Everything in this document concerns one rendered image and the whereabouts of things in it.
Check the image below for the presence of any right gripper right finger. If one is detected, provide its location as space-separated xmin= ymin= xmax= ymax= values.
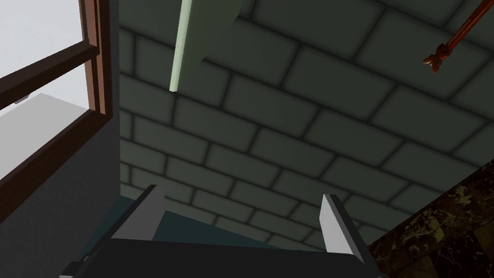
xmin=319 ymin=194 xmax=372 ymax=266

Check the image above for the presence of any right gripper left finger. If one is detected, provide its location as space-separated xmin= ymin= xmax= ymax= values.
xmin=109 ymin=184 xmax=166 ymax=242

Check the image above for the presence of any dark marble counter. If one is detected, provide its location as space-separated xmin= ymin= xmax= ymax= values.
xmin=367 ymin=160 xmax=494 ymax=278

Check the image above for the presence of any brown framed window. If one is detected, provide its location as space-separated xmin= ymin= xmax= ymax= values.
xmin=0 ymin=0 xmax=114 ymax=224

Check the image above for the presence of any pale green shelf board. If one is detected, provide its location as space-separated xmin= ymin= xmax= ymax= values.
xmin=169 ymin=0 xmax=245 ymax=93

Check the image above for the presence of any reddish brown wooden rod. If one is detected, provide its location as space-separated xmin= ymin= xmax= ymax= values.
xmin=422 ymin=0 xmax=494 ymax=73

